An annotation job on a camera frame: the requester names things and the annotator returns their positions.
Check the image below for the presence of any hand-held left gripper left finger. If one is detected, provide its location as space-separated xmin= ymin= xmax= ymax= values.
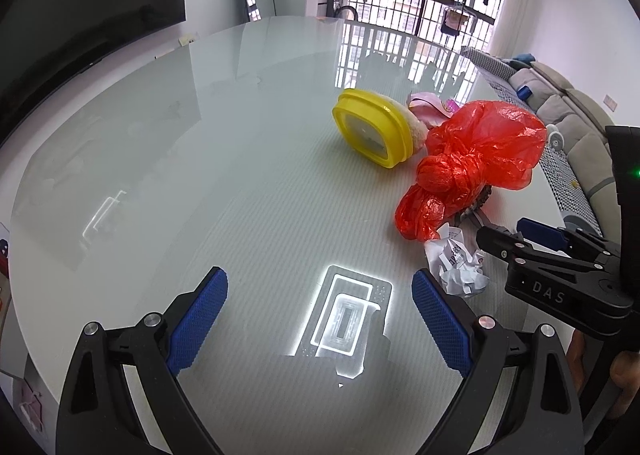
xmin=56 ymin=266 xmax=236 ymax=455

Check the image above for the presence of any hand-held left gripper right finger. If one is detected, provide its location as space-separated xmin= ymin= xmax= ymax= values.
xmin=411 ymin=269 xmax=585 ymax=455

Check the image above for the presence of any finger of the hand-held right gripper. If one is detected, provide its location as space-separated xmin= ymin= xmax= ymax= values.
xmin=476 ymin=226 xmax=610 ymax=277
xmin=516 ymin=217 xmax=622 ymax=257

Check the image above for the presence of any white paper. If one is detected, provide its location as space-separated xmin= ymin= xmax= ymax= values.
xmin=424 ymin=225 xmax=490 ymax=296

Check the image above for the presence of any red plastic bag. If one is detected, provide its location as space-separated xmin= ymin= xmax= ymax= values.
xmin=394 ymin=100 xmax=548 ymax=242

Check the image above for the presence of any pink snack packet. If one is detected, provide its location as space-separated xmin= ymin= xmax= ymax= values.
xmin=406 ymin=91 xmax=463 ymax=128

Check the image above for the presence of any yellow plastic container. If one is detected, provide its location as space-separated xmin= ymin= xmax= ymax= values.
xmin=332 ymin=89 xmax=415 ymax=169

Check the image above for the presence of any person's right hand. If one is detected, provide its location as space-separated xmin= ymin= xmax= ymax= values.
xmin=567 ymin=332 xmax=640 ymax=418

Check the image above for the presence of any dark woven item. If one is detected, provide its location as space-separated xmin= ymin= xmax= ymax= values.
xmin=452 ymin=185 xmax=511 ymax=236

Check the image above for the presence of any grey sofa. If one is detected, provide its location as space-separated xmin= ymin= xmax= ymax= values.
xmin=507 ymin=60 xmax=621 ymax=236
xmin=460 ymin=46 xmax=603 ymax=236

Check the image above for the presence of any small drying rack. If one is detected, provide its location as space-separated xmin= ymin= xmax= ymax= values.
xmin=440 ymin=5 xmax=473 ymax=36

